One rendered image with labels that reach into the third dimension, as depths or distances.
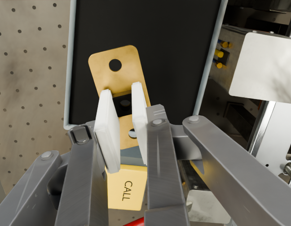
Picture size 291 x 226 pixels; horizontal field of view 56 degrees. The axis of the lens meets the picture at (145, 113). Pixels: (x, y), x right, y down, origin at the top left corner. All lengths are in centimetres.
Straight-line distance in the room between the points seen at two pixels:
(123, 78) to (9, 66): 61
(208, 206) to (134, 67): 35
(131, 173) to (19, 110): 56
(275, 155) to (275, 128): 6
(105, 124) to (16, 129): 72
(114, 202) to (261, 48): 26
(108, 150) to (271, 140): 44
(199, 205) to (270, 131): 19
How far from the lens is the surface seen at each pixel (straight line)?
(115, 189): 34
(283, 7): 43
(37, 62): 78
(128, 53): 21
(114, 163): 16
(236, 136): 88
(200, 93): 28
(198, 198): 50
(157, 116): 16
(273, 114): 53
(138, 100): 17
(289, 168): 60
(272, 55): 37
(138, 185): 34
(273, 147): 57
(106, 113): 17
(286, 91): 39
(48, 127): 83
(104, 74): 21
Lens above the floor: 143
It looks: 67 degrees down
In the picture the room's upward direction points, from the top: 169 degrees clockwise
